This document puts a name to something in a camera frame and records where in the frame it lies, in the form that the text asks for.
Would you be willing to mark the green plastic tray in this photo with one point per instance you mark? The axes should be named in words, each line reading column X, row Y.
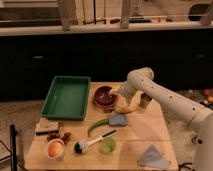
column 67, row 98

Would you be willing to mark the dark brown bowl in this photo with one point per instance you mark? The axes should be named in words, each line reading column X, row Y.
column 102, row 95

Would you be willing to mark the blue sponge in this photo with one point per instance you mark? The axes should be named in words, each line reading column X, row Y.
column 117, row 120

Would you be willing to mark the black stand pole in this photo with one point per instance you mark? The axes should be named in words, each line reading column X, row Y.
column 13, row 148

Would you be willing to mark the yellow banana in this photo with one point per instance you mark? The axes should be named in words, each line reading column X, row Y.
column 125, row 109

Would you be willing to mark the wooden block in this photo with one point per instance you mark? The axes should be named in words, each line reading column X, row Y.
column 45, row 127

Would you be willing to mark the white dish brush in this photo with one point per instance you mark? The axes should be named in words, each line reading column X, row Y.
column 83, row 145

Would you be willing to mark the brown dried fruit pieces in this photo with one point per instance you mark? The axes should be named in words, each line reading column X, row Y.
column 65, row 137

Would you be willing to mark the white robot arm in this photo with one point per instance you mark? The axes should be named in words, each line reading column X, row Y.
column 198, row 117

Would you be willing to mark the metal cup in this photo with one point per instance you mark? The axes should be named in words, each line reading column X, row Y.
column 144, row 100

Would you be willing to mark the small green cup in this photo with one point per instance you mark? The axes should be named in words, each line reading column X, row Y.
column 107, row 146

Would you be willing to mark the grey cloth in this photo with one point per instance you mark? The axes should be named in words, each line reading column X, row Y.
column 153, row 158

